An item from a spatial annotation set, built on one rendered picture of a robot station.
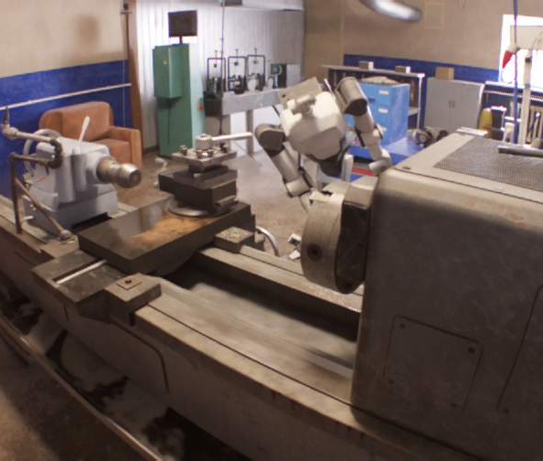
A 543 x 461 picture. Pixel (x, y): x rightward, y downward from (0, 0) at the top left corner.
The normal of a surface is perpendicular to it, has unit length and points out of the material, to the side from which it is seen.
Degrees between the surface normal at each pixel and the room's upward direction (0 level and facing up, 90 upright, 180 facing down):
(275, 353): 0
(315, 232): 67
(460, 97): 90
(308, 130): 84
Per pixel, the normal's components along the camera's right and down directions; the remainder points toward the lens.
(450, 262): -0.60, 0.32
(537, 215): -0.43, -0.42
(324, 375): 0.00, -0.91
